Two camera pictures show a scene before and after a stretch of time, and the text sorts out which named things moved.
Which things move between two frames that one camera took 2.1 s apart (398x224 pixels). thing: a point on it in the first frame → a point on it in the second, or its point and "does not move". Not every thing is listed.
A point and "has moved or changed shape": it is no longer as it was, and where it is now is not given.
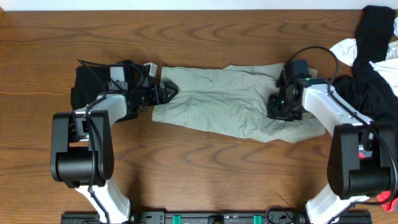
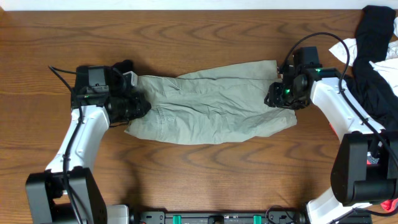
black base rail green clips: [210, 218] does not move
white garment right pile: [345, 50] does not move
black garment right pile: [368, 91] does not move
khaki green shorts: [232, 101] has moved or changed shape
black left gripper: [160, 93] → [137, 101]
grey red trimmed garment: [387, 199] does not move
